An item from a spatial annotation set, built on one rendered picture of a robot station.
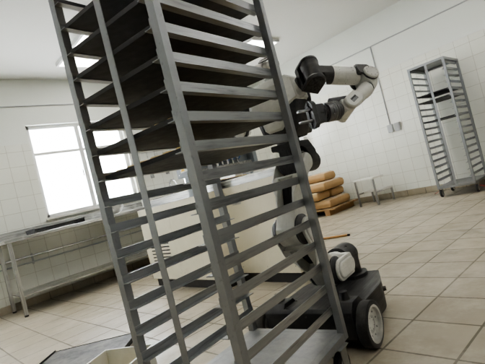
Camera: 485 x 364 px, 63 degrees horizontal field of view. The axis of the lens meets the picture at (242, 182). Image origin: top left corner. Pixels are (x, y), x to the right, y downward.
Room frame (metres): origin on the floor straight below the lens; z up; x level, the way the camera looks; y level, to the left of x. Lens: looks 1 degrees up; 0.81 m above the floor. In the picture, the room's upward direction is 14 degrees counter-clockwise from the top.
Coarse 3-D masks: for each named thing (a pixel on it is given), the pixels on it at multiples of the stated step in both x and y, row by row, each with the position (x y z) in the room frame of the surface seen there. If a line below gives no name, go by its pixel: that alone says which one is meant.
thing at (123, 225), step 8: (176, 208) 1.61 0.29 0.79; (184, 208) 1.65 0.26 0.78; (192, 208) 1.68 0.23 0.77; (144, 216) 1.48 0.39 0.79; (160, 216) 1.54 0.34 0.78; (168, 216) 1.57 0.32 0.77; (112, 224) 1.36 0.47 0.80; (120, 224) 1.39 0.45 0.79; (128, 224) 1.42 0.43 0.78; (136, 224) 1.44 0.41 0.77; (144, 224) 1.44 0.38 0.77; (112, 232) 1.36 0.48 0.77
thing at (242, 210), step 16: (272, 176) 2.98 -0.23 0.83; (224, 192) 3.42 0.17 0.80; (272, 192) 3.01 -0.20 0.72; (240, 208) 3.31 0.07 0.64; (256, 208) 3.17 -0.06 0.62; (272, 208) 3.04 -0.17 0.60; (272, 224) 3.07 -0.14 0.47; (240, 240) 3.39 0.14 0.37; (256, 240) 3.24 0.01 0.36; (256, 256) 3.28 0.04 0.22; (272, 256) 3.14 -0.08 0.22; (256, 272) 3.32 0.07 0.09; (288, 272) 3.04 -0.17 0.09; (304, 272) 3.00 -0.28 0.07
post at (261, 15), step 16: (256, 0) 1.59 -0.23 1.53; (272, 48) 1.58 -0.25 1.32; (272, 64) 1.59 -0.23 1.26; (288, 112) 1.58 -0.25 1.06; (288, 128) 1.59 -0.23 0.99; (304, 176) 1.58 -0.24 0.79; (304, 192) 1.59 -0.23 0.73; (320, 240) 1.58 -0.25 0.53; (320, 256) 1.59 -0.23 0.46; (336, 304) 1.58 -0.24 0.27; (336, 320) 1.59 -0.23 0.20
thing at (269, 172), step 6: (270, 168) 2.99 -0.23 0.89; (252, 174) 3.15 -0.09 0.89; (258, 174) 3.09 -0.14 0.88; (264, 174) 3.05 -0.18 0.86; (270, 174) 3.00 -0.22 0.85; (228, 180) 3.37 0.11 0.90; (234, 180) 3.32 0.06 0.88; (240, 180) 3.26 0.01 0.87; (246, 180) 3.21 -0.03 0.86; (252, 180) 3.16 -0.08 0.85; (222, 186) 3.45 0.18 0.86; (228, 186) 3.39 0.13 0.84
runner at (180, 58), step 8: (176, 56) 1.17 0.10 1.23; (184, 56) 1.19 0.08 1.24; (192, 56) 1.22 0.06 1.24; (200, 56) 1.25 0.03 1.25; (176, 64) 1.19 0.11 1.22; (184, 64) 1.20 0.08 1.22; (192, 64) 1.22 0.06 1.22; (200, 64) 1.25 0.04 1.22; (208, 64) 1.28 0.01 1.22; (216, 64) 1.31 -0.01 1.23; (224, 64) 1.35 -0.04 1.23; (232, 64) 1.39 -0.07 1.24; (240, 64) 1.43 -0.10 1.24; (224, 72) 1.39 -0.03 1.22; (232, 72) 1.41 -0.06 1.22; (240, 72) 1.44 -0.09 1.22; (248, 72) 1.46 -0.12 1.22; (256, 72) 1.51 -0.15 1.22; (264, 72) 1.56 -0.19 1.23
